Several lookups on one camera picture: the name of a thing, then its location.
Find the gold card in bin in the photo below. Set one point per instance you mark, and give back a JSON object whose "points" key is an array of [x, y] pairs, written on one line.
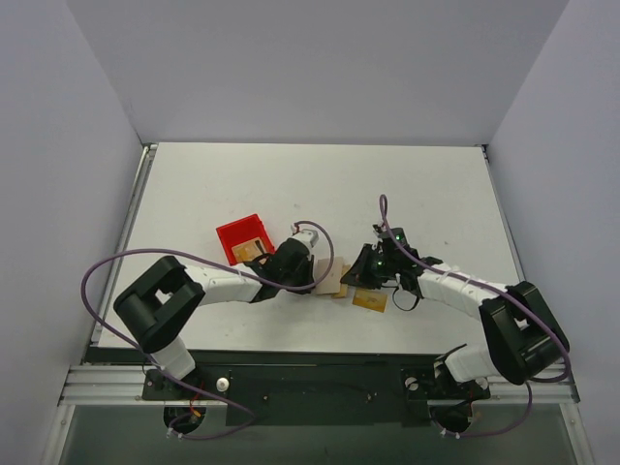
{"points": [[250, 250]]}

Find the gold VIP card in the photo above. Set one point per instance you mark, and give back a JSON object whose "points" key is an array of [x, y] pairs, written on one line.
{"points": [[370, 300], [343, 291]]}

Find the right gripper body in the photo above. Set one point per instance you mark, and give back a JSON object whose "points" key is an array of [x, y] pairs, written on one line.
{"points": [[364, 266]]}

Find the red plastic bin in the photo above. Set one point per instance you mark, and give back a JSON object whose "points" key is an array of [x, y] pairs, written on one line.
{"points": [[241, 230]]}

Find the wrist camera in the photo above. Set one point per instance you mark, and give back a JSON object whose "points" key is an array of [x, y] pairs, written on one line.
{"points": [[381, 231], [306, 237]]}

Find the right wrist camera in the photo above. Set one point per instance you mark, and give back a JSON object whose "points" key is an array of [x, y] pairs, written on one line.
{"points": [[381, 231]]}

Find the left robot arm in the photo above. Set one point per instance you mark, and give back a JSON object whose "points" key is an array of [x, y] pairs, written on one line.
{"points": [[161, 301]]}

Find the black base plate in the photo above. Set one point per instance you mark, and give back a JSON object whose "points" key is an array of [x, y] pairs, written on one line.
{"points": [[322, 389]]}

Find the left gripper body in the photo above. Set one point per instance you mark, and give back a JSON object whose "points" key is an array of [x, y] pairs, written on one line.
{"points": [[300, 270]]}

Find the beige leather card holder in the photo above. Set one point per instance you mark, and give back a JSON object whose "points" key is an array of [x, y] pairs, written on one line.
{"points": [[331, 283]]}

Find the aluminium frame rail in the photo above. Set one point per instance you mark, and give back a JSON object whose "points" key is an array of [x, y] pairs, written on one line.
{"points": [[95, 385]]}

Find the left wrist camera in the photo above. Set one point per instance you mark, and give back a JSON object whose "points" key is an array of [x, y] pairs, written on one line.
{"points": [[306, 237]]}

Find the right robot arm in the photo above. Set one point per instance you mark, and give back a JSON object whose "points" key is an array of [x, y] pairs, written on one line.
{"points": [[522, 337]]}

